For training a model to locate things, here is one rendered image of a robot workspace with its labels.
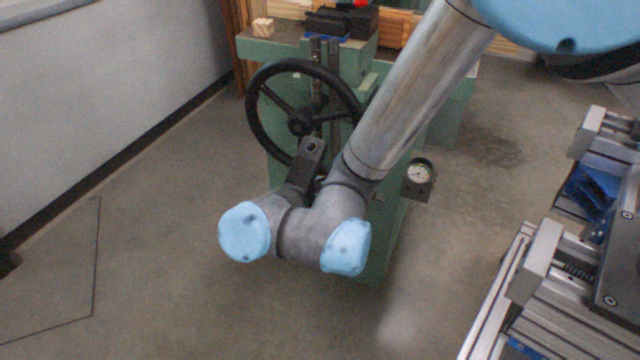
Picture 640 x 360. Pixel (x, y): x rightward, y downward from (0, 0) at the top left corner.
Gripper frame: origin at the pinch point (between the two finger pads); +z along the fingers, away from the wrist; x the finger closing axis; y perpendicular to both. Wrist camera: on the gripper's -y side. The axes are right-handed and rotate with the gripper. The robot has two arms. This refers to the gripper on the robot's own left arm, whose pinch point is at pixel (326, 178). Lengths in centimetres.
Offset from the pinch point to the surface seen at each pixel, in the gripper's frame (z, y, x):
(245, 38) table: 12.0, -27.2, -32.6
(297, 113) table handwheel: -1.6, -12.4, -8.9
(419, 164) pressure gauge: 17.1, -5.6, 17.2
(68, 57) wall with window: 39, -11, -132
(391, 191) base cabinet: 31.1, 5.9, 11.0
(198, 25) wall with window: 118, -42, -132
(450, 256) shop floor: 80, 37, 36
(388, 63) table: 11.9, -26.9, 5.1
